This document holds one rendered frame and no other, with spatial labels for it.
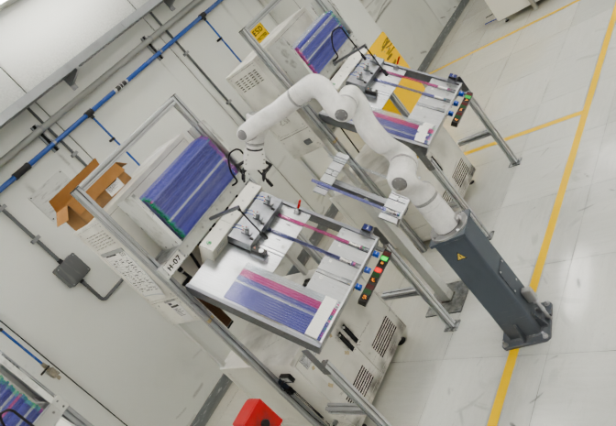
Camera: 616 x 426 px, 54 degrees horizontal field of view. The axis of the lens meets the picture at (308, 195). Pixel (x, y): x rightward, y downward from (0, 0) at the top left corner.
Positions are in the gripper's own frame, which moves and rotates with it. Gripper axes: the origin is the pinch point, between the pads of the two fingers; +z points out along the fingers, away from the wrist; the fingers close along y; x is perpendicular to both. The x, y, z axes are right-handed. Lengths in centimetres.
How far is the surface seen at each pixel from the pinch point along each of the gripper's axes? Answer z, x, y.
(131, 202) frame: 13, -8, 55
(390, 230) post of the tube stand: 41, -18, -81
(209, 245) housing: 36.4, -5.3, 19.9
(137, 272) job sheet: 54, -15, 55
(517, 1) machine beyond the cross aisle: -55, -329, -339
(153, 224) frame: 23, -6, 46
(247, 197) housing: 22.4, -29.8, -2.5
